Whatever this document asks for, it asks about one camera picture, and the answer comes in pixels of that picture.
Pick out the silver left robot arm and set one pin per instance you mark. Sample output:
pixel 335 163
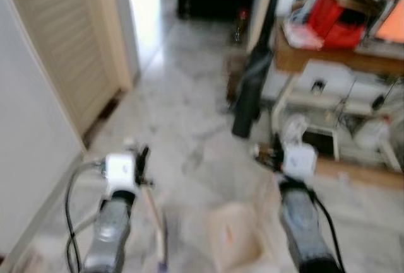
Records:
pixel 110 235

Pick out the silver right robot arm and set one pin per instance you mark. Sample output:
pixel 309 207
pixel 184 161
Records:
pixel 303 222

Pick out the white framed dark panel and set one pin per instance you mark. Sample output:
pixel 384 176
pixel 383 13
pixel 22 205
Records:
pixel 322 144

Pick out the black stick vacuum cleaner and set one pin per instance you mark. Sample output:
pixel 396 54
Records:
pixel 249 96

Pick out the small black device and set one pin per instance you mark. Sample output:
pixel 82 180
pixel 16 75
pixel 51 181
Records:
pixel 319 86

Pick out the white plastic jug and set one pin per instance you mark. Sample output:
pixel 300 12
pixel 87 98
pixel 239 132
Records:
pixel 371 134

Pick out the brown wooden table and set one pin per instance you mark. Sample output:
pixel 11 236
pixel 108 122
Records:
pixel 328 60

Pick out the black handheld remote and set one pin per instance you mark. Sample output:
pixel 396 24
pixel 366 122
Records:
pixel 379 103

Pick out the white pink plastic bag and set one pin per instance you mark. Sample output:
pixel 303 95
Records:
pixel 302 35

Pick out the brown bottle with red cap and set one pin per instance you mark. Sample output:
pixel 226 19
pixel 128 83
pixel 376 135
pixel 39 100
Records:
pixel 241 27

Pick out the red fabric bag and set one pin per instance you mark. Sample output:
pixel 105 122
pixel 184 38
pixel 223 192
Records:
pixel 334 24

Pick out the beige louvered door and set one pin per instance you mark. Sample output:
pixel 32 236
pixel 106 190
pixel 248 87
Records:
pixel 63 33

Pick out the orange flat board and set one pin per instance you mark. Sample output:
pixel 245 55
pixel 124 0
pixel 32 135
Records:
pixel 392 24

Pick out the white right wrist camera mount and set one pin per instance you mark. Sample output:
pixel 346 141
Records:
pixel 300 162

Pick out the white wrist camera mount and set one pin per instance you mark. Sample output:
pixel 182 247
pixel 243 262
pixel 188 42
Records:
pixel 120 172
pixel 300 162

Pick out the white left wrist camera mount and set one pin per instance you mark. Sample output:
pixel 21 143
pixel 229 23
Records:
pixel 120 172

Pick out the white shelf frame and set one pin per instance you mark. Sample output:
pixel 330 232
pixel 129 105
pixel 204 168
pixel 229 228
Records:
pixel 281 99

